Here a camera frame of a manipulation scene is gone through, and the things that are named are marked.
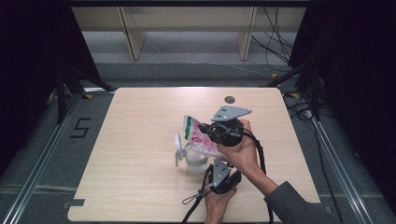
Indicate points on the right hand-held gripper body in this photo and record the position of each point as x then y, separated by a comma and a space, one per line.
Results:
229, 113

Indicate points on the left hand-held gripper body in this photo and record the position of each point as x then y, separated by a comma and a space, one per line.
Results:
221, 174

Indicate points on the pink and white snack bag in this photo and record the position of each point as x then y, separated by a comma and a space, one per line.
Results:
196, 133

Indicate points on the white lidded plastic pitcher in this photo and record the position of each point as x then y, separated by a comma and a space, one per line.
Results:
196, 160

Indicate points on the person's right hand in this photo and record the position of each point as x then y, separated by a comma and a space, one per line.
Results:
246, 155

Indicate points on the person's left hand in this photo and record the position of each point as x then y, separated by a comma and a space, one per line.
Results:
218, 205

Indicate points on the black metal stand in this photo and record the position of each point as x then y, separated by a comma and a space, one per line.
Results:
316, 93
61, 99

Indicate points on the beige wooden shelf unit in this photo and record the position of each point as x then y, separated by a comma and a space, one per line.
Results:
186, 18

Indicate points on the dark curtain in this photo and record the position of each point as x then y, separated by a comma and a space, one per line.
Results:
367, 77
25, 62

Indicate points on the metal floor rail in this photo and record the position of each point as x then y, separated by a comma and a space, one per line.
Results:
339, 174
37, 168

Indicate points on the black table edge bracket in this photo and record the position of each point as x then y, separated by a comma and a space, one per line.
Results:
74, 203

